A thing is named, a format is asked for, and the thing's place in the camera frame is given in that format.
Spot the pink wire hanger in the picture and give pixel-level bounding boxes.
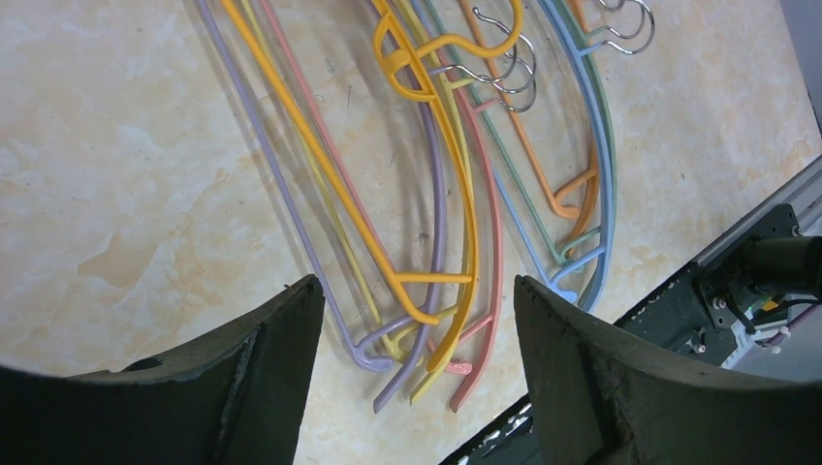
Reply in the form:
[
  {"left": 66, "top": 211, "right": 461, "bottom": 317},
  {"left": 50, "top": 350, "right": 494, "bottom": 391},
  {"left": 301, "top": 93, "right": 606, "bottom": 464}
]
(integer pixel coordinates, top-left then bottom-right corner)
[{"left": 231, "top": 1, "right": 522, "bottom": 411}]

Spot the yellow wire hanger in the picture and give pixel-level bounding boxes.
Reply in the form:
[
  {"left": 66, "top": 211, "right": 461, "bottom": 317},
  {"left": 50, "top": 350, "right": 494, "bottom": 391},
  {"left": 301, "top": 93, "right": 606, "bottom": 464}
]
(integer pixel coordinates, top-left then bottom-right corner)
[{"left": 240, "top": 0, "right": 477, "bottom": 407}]

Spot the aluminium frame rail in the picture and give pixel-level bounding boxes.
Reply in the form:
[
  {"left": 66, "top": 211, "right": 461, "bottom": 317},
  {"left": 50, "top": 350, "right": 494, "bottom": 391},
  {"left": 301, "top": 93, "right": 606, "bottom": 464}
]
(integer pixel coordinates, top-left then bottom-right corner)
[{"left": 693, "top": 153, "right": 822, "bottom": 271}]

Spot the blue wire hanger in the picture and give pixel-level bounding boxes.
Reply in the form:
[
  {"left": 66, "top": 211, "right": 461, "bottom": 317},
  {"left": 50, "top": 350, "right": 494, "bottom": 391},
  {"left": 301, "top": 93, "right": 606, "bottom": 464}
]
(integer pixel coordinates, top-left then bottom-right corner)
[{"left": 458, "top": 1, "right": 627, "bottom": 312}]

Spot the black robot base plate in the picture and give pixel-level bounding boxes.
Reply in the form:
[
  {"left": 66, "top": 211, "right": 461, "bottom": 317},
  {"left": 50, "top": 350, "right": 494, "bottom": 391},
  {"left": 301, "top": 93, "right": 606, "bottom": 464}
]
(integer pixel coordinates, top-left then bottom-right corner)
[{"left": 439, "top": 203, "right": 822, "bottom": 465}]

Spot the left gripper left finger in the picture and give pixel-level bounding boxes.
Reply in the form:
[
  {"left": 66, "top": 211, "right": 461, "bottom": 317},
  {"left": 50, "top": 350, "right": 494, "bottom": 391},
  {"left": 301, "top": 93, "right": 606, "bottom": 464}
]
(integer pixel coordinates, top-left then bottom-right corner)
[{"left": 1, "top": 275, "right": 325, "bottom": 464}]

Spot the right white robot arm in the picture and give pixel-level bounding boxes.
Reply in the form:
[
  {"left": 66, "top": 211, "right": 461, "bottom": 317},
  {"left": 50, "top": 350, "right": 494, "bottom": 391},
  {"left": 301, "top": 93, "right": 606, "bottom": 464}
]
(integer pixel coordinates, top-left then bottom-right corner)
[{"left": 696, "top": 236, "right": 821, "bottom": 310}]

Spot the purple wire hanger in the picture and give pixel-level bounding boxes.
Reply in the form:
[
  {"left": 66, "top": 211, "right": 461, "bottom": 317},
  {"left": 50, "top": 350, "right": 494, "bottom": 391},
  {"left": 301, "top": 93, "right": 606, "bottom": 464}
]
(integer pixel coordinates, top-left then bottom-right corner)
[{"left": 195, "top": 0, "right": 448, "bottom": 415}]

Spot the orange wire hanger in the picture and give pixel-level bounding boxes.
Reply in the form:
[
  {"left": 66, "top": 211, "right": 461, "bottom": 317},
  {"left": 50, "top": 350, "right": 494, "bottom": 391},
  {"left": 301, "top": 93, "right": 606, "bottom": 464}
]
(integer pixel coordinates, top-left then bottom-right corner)
[{"left": 457, "top": 0, "right": 601, "bottom": 245}]

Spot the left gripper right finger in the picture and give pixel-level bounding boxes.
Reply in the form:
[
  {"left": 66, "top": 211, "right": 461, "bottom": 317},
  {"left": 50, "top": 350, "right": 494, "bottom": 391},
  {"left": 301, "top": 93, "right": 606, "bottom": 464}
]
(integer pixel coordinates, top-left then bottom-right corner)
[{"left": 514, "top": 276, "right": 821, "bottom": 464}]

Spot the green wire hanger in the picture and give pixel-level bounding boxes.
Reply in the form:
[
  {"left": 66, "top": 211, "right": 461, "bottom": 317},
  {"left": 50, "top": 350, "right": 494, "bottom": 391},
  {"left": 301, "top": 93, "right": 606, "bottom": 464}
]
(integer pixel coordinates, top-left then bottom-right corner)
[{"left": 424, "top": 0, "right": 648, "bottom": 265}]

